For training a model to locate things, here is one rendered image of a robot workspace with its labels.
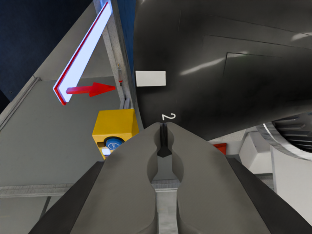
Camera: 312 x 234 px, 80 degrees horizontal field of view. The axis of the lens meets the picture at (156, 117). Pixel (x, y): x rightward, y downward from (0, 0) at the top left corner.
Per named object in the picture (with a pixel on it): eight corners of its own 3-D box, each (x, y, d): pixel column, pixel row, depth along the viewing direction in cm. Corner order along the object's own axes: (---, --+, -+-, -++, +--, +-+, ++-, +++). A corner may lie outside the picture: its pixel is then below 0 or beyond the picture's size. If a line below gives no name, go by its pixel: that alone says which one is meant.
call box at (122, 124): (141, 139, 64) (140, 167, 56) (113, 140, 64) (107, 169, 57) (134, 104, 52) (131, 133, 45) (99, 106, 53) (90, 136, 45)
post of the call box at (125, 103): (131, 104, 67) (127, 131, 58) (123, 104, 67) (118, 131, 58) (129, 97, 65) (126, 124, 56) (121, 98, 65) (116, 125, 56)
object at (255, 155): (271, 152, 89) (282, 173, 82) (237, 153, 90) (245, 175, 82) (287, 129, 77) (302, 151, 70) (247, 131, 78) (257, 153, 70)
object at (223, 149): (225, 152, 89) (226, 156, 88) (208, 154, 90) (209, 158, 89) (226, 142, 84) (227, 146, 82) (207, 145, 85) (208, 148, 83)
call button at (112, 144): (124, 145, 50) (123, 151, 48) (109, 146, 50) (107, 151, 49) (120, 136, 47) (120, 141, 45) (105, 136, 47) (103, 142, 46)
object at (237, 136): (240, 137, 81) (242, 141, 79) (205, 139, 82) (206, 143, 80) (245, 124, 75) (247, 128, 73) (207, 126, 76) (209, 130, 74)
